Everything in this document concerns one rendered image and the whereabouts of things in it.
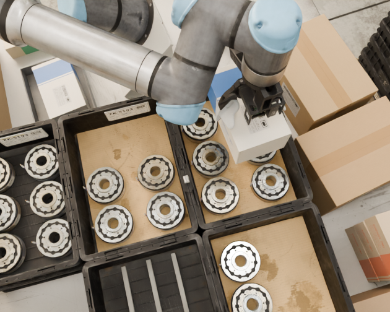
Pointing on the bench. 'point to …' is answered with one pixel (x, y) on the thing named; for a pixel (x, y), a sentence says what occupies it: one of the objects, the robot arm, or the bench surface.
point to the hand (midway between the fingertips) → (246, 107)
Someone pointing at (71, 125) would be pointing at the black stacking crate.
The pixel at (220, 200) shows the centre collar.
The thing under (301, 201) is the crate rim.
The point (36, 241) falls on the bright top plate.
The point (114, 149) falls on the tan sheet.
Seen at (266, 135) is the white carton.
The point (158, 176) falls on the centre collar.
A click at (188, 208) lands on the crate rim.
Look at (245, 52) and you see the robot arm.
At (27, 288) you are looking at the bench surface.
